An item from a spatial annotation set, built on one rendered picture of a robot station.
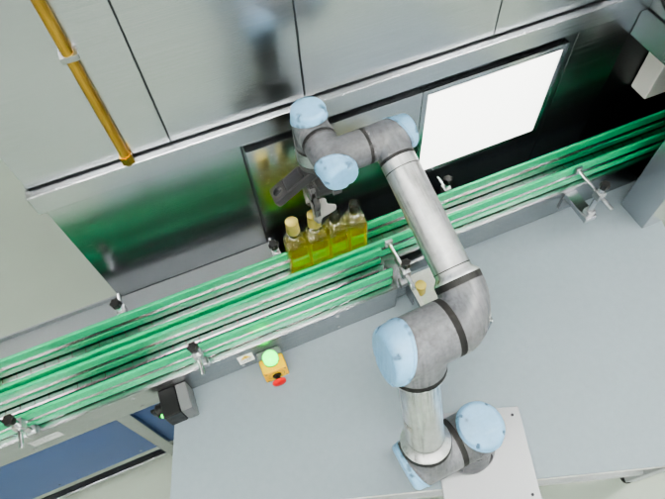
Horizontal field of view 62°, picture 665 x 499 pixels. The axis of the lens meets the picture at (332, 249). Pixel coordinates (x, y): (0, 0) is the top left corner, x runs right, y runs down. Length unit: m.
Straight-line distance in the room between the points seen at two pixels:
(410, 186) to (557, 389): 0.86
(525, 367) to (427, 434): 0.56
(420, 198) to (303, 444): 0.81
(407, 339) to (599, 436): 0.85
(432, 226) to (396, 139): 0.19
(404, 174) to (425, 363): 0.36
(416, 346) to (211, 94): 0.67
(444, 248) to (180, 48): 0.63
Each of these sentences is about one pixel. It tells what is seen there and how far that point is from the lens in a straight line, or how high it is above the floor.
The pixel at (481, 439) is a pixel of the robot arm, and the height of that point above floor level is 1.00.
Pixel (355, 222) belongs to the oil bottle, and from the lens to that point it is 1.47.
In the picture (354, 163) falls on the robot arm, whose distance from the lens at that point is 1.06.
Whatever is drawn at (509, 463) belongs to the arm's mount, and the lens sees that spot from 1.61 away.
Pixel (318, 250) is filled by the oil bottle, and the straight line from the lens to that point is 1.49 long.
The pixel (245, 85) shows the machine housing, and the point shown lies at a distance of 1.24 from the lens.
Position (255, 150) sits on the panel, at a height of 1.32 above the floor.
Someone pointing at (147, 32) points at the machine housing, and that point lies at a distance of 1.12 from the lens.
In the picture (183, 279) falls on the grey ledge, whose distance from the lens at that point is 1.70.
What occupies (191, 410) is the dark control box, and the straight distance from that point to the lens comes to 1.61.
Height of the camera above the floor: 2.31
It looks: 59 degrees down
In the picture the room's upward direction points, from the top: 5 degrees counter-clockwise
